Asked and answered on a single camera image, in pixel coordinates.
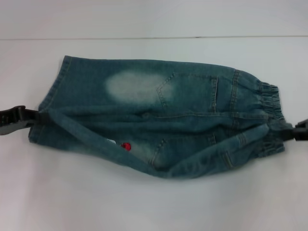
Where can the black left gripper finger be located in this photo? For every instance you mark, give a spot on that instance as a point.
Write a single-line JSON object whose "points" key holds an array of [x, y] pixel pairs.
{"points": [[14, 127], [14, 111]]}

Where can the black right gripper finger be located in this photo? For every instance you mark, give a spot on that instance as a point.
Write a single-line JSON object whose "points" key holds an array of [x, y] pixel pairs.
{"points": [[303, 123], [299, 134]]}

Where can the blue denim shorts with print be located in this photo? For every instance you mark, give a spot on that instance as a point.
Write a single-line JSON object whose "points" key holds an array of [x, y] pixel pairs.
{"points": [[144, 108]]}

